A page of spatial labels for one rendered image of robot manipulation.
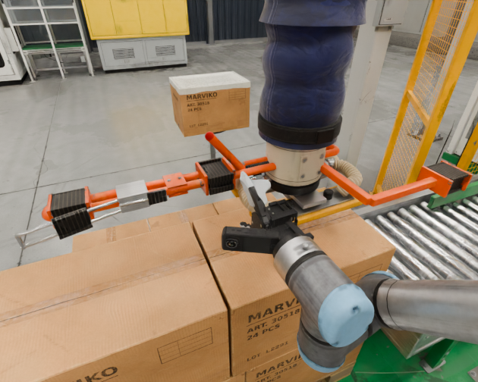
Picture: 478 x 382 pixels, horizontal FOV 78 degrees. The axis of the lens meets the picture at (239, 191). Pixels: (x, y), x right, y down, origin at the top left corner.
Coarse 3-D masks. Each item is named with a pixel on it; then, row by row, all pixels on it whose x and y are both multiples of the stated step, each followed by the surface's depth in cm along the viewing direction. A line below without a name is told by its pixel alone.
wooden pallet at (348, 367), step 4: (348, 364) 145; (352, 364) 146; (340, 368) 143; (344, 368) 145; (348, 368) 148; (352, 368) 150; (332, 372) 142; (336, 372) 143; (340, 372) 146; (344, 372) 148; (348, 372) 151; (324, 376) 140; (328, 376) 142; (332, 376) 144; (336, 376) 146; (340, 376) 149; (344, 376) 152; (316, 380) 139; (320, 380) 150; (324, 380) 150; (328, 380) 147; (332, 380) 148; (336, 380) 150
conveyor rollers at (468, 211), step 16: (416, 208) 181; (432, 208) 181; (448, 208) 181; (464, 208) 181; (384, 224) 170; (400, 224) 171; (416, 224) 171; (432, 224) 171; (448, 224) 172; (464, 224) 172; (400, 240) 162; (416, 240) 163; (448, 240) 158; (464, 240) 158; (400, 256) 152; (432, 256) 149; (448, 256) 149; (464, 256) 149; (400, 272) 143; (432, 272) 140; (448, 272) 140; (464, 272) 141
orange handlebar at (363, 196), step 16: (256, 160) 85; (176, 176) 76; (192, 176) 78; (240, 176) 79; (336, 176) 78; (112, 192) 71; (176, 192) 73; (352, 192) 73; (384, 192) 71; (400, 192) 72; (416, 192) 74
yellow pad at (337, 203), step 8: (320, 192) 92; (328, 192) 87; (336, 192) 92; (288, 200) 84; (328, 200) 88; (336, 200) 88; (344, 200) 88; (352, 200) 89; (296, 208) 85; (312, 208) 85; (320, 208) 85; (328, 208) 86; (336, 208) 86; (344, 208) 87; (304, 216) 83; (312, 216) 83; (320, 216) 84
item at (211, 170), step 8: (208, 160) 81; (216, 160) 82; (224, 160) 81; (200, 168) 77; (208, 168) 79; (216, 168) 79; (224, 168) 79; (232, 168) 77; (200, 176) 77; (208, 176) 76; (216, 176) 74; (224, 176) 75; (232, 176) 76; (208, 184) 75; (216, 184) 76; (224, 184) 77; (232, 184) 77; (208, 192) 76; (216, 192) 76
